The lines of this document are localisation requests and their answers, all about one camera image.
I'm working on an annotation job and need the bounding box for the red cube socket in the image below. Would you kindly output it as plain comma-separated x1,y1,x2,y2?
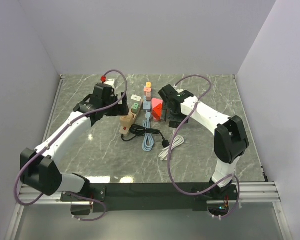
152,103,162,122

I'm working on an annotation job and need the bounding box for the black cube socket adapter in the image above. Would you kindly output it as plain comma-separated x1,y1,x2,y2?
166,110,186,129

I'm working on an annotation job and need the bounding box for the pink plug adapter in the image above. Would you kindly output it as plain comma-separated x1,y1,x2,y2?
143,87,151,98

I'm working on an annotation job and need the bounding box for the light blue power strip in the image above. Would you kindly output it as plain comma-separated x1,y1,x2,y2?
142,95,151,111

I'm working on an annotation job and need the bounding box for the green plug adapter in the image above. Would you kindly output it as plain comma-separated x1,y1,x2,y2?
131,103,139,114

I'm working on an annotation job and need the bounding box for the beige wooden power strip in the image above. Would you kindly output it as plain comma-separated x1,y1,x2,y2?
119,105,141,136

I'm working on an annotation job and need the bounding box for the pink triangular socket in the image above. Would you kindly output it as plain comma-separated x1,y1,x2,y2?
151,98,163,109

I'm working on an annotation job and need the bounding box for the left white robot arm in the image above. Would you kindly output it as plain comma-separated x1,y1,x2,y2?
20,79,129,201

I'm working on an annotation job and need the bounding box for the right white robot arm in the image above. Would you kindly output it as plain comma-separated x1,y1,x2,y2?
158,85,249,200

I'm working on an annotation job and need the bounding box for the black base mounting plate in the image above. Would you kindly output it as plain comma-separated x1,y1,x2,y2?
60,182,239,213

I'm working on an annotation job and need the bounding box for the white coiled cable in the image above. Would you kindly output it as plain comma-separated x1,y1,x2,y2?
158,134,185,161

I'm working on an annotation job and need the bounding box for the left aluminium side rail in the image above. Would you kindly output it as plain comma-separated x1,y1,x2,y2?
42,74,65,143

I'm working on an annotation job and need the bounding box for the black power cord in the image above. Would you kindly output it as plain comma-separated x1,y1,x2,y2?
121,124,169,149

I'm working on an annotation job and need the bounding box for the light blue power cord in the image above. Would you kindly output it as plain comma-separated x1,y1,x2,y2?
141,111,155,152

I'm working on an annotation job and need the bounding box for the aluminium front rail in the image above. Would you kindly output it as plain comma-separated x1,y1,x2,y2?
19,182,281,205

